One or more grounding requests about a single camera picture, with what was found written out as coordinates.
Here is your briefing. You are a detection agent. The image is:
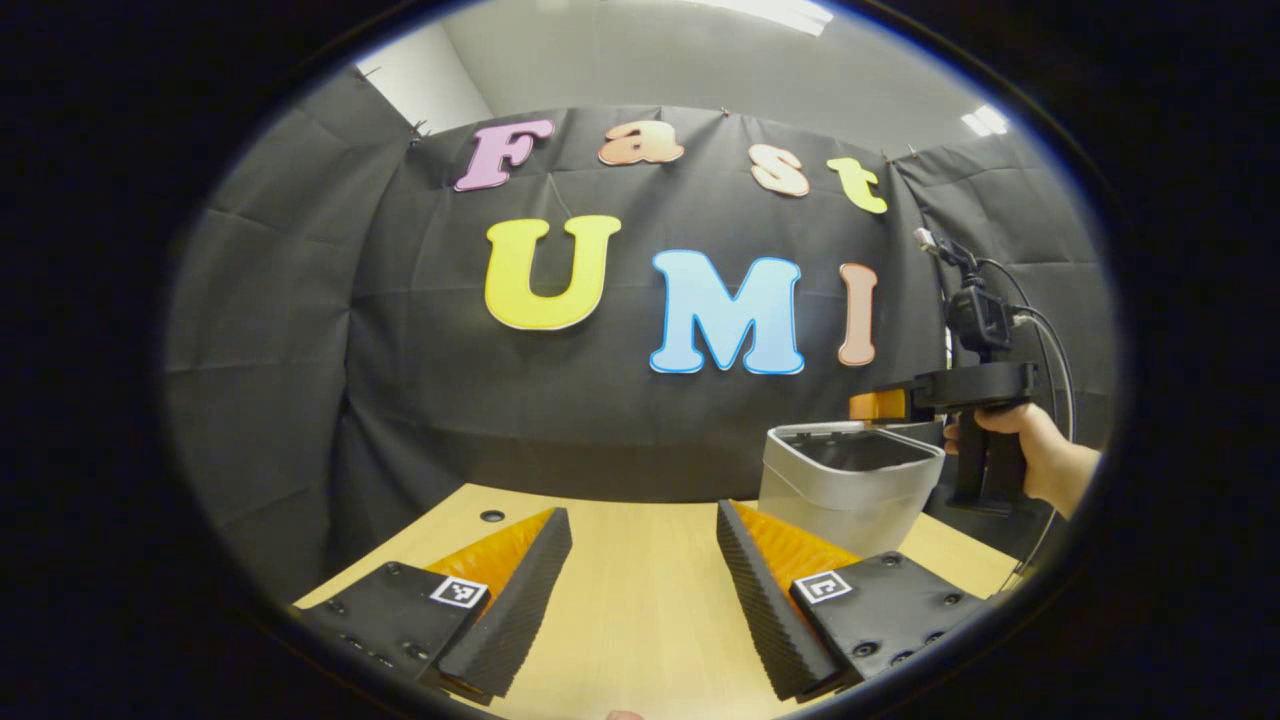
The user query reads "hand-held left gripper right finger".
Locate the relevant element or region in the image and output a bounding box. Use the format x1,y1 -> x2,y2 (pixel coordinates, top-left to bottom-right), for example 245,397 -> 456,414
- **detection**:
716,499 -> 1001,703

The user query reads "wooden desktop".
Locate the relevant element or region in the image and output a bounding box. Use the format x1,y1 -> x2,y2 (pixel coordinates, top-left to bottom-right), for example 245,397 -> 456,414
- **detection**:
295,483 -> 1021,720

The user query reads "white desktop garbage bin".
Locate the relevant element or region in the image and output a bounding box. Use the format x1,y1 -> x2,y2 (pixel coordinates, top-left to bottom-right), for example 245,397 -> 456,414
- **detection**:
757,418 -> 947,559

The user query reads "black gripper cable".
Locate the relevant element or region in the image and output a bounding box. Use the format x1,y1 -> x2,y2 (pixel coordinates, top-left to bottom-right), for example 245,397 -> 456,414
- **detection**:
975,258 -> 1078,591

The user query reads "large ceiling light panel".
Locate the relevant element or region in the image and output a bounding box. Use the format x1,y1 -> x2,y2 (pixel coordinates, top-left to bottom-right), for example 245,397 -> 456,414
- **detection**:
690,0 -> 834,36

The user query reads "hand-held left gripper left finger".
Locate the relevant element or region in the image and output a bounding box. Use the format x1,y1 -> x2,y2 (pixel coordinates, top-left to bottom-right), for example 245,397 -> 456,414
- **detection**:
290,506 -> 573,706

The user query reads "black backdrop cloth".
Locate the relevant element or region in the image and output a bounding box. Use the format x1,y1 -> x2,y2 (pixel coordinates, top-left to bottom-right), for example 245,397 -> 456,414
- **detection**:
163,65 -> 1116,601

